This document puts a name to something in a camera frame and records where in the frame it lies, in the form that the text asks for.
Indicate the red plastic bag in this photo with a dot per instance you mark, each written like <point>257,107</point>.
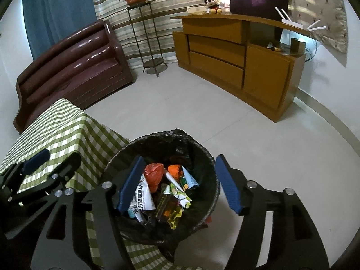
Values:
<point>153,175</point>

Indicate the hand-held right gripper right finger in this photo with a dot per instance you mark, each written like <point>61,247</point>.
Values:
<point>229,185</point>

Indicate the wooden cabinet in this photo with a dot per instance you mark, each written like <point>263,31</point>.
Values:
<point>219,62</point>

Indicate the dark brown orange packet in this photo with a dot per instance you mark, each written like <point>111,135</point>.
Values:
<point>166,205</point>

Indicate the white flat box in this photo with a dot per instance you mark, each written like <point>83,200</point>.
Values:
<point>197,10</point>

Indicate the black white printed packet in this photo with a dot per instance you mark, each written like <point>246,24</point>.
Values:
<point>142,199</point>

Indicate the blue curtain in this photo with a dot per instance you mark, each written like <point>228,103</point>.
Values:
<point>59,11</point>

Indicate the yellow wrapper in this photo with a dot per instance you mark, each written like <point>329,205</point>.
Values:
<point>174,218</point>

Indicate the mouse plush toy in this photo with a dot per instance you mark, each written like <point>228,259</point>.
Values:
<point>213,5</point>

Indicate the orange wrapper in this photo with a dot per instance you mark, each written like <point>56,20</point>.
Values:
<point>175,171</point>

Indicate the brown leather sofa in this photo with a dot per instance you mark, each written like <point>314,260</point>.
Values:
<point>70,67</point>

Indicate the small dark box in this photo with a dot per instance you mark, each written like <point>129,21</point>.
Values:
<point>297,45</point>

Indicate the black metal plant stand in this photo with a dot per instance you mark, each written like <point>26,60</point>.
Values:
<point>153,63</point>

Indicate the black lined trash bin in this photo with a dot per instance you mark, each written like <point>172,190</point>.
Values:
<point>197,152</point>

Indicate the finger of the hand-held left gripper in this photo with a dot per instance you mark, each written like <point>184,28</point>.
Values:
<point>66,168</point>
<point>36,159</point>

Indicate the white router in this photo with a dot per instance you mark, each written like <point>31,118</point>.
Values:
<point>292,24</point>

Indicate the beige patterned curtain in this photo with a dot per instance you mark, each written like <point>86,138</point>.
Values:
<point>317,2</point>

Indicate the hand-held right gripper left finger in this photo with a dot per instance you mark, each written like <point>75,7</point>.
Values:
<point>130,185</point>

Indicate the green checkered tablecloth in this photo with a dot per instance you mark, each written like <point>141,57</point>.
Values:
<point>56,123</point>

